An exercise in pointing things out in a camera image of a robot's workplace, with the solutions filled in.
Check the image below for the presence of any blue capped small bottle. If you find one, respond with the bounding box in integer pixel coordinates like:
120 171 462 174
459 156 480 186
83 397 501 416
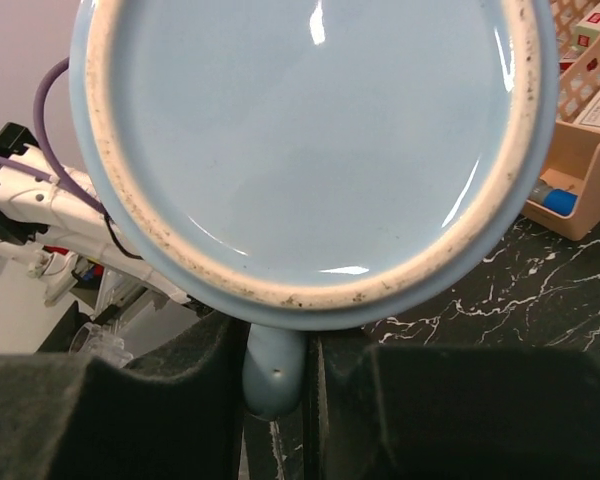
529 179 578 217

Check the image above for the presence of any clear plastic cup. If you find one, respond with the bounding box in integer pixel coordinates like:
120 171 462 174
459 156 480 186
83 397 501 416
69 322 134 368

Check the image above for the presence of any light blue mug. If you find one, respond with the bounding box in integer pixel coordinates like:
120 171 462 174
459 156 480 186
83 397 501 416
69 1 559 418

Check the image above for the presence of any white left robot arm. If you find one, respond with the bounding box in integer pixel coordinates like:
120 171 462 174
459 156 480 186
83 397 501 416
0 123 193 307

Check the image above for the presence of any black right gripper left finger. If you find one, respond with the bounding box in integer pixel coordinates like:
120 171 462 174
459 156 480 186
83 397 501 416
0 313 248 479

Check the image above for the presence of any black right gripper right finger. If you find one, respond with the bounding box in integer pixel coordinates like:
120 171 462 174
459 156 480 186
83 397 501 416
303 330 600 479

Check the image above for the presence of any peach plastic file organizer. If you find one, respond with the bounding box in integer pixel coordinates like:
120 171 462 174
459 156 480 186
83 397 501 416
523 1 600 240

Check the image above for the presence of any white red medicine box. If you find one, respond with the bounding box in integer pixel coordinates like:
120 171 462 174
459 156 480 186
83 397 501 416
551 0 600 61

